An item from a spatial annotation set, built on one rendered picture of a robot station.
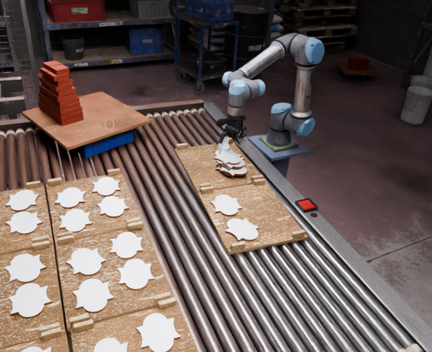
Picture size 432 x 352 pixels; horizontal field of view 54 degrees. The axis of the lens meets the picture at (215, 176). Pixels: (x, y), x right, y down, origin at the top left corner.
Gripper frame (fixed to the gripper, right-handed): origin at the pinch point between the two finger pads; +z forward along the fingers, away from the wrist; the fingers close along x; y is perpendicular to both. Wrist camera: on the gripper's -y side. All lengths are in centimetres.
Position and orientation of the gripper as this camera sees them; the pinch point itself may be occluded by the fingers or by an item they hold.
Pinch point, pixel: (228, 149)
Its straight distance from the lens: 210.3
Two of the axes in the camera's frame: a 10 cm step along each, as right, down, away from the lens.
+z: -0.6, 8.3, 5.5
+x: 6.9, -3.6, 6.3
